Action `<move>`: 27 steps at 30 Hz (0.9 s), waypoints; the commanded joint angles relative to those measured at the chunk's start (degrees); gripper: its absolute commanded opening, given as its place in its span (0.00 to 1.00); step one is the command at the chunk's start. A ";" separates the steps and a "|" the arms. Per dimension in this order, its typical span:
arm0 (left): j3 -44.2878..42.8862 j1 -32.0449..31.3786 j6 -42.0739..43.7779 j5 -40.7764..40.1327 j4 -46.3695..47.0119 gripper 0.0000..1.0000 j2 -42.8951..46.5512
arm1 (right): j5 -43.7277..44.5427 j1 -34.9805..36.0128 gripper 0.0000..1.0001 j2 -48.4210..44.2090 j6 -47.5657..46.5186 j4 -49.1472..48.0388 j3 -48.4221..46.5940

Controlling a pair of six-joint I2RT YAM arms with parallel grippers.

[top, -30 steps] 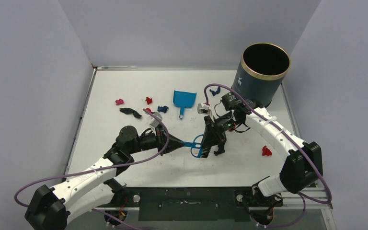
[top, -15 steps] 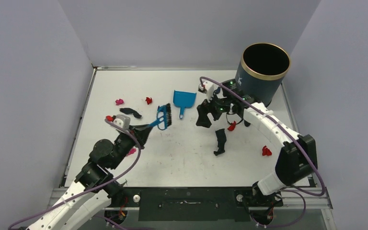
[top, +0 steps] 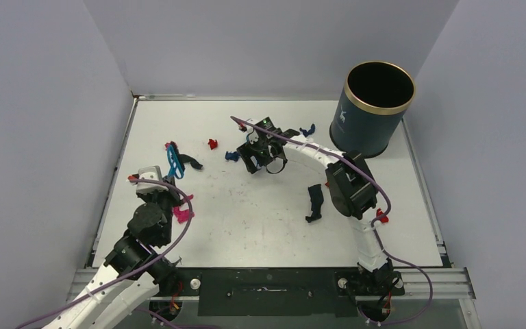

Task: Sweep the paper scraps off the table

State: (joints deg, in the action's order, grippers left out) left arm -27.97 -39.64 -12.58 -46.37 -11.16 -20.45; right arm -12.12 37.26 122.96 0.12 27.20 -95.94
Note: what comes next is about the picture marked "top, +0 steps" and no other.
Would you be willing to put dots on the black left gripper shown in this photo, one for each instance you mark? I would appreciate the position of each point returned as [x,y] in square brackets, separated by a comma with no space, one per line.
[170,192]

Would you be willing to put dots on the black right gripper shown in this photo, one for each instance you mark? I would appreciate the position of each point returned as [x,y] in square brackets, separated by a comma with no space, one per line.
[262,154]

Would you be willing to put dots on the blue hand brush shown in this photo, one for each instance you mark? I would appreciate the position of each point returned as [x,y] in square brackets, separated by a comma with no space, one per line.
[176,168]

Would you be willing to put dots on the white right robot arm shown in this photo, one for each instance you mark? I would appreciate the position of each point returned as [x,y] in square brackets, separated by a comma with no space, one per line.
[352,191]

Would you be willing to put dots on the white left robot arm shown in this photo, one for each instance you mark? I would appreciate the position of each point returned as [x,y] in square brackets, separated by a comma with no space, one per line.
[136,267]

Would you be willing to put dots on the large pink paper scrap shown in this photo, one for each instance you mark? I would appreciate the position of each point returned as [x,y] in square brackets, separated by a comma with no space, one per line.
[181,213]

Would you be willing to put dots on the dark blue paper scrap centre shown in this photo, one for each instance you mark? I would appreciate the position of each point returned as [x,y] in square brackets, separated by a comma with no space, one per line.
[232,156]

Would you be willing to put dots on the dark blue paper scrap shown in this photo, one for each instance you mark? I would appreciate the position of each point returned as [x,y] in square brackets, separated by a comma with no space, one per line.
[308,132]
[232,156]

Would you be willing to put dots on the dark blue paper scrap top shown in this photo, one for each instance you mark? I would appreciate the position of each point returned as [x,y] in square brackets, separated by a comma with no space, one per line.
[308,132]

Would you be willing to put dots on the black paper scrap left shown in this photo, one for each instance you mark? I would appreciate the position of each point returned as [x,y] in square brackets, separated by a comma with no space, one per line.
[189,160]

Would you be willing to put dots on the red paper scrap left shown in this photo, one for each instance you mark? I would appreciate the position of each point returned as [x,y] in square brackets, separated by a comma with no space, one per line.
[213,144]

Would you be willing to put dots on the small pink paper scrap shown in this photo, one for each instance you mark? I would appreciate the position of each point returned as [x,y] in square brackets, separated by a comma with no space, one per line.
[168,145]

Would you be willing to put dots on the large black paper scrap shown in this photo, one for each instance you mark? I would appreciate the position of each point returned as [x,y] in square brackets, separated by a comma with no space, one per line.
[316,199]

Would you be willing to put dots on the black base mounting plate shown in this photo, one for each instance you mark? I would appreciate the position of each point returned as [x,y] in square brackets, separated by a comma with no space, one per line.
[296,291]

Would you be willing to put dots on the dark blue gold-rimmed bin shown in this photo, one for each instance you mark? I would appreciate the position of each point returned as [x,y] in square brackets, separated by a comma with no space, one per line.
[374,98]

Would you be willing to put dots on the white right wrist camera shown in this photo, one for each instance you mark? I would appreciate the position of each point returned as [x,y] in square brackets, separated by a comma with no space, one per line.
[252,136]

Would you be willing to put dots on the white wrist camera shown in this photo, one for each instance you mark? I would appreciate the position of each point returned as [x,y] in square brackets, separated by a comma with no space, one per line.
[252,136]
[152,173]

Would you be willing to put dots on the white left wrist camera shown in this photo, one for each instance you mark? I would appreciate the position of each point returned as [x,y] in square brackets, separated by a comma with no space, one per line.
[152,173]

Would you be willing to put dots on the aluminium rail frame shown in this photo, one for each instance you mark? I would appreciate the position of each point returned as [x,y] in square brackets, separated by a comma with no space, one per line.
[447,283]

